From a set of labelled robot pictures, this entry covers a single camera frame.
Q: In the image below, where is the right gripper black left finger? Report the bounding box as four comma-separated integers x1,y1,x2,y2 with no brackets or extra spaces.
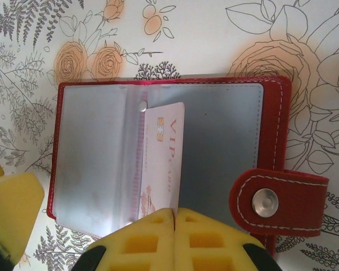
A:
79,207,176,271

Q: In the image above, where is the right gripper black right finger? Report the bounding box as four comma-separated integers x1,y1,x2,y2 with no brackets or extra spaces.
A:
175,207,275,271

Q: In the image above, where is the white plastic VIP card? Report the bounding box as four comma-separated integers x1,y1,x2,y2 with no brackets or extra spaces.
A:
137,101,186,224

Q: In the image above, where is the red leather card holder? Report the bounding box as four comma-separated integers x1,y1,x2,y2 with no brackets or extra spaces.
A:
46,75,331,260

